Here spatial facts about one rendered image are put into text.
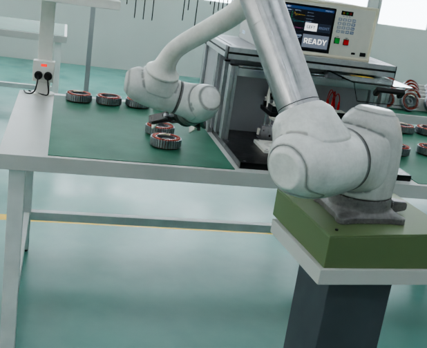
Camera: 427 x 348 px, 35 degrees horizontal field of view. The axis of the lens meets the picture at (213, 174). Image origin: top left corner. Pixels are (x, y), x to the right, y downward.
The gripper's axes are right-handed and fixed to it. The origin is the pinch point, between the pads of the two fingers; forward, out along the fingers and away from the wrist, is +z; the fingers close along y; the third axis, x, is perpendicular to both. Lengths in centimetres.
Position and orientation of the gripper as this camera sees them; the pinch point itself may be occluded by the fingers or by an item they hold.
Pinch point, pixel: (172, 126)
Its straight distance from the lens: 237.4
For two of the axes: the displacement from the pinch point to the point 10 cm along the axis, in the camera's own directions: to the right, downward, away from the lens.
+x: 0.3, -9.9, 1.6
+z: -3.2, 1.4, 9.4
